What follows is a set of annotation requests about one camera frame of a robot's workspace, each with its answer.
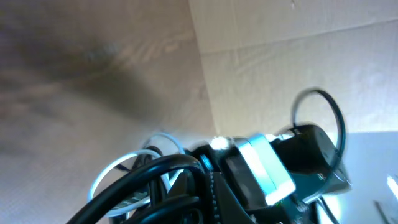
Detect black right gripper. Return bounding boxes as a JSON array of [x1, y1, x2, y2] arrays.
[[191, 124, 349, 223]]

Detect white cable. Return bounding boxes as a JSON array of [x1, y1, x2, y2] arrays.
[[87, 132, 187, 218]]

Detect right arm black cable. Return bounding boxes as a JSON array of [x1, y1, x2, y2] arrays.
[[290, 88, 348, 162]]

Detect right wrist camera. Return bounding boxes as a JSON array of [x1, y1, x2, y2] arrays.
[[225, 134, 296, 210]]

